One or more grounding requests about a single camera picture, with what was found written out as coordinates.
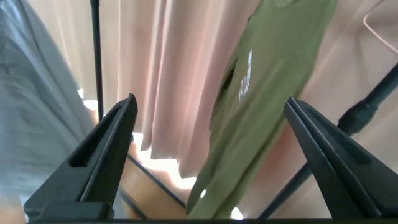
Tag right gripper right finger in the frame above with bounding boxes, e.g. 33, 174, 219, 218
282, 96, 398, 218

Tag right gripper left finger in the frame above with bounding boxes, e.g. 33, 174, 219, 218
24, 93, 139, 220

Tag pale grey shorts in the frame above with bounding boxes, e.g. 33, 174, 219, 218
0, 0, 98, 218

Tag green printed shirt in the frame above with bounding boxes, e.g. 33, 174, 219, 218
185, 0, 338, 220

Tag black clothes rack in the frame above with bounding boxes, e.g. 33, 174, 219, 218
89, 0, 398, 220

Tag pink clothes hanger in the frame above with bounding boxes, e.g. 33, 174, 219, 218
363, 0, 398, 55

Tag beige curtain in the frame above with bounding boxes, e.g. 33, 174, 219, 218
26, 0, 398, 218

